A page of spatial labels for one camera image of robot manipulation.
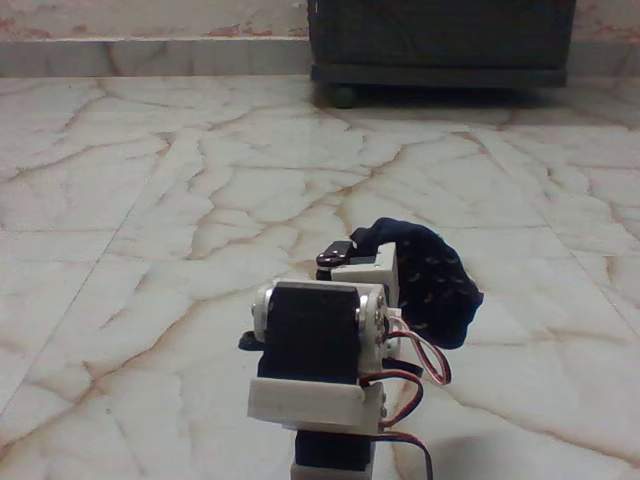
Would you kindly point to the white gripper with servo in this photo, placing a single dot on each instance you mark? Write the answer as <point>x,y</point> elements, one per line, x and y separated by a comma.
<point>361,273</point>

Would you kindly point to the dark navy sock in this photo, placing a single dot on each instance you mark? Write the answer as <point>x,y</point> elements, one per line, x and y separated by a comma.
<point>435,280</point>

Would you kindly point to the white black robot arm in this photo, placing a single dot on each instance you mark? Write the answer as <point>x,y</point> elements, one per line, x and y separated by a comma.
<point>310,325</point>

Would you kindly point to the dark wooden cabinet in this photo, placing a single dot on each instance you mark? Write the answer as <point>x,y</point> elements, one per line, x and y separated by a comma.
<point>440,35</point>

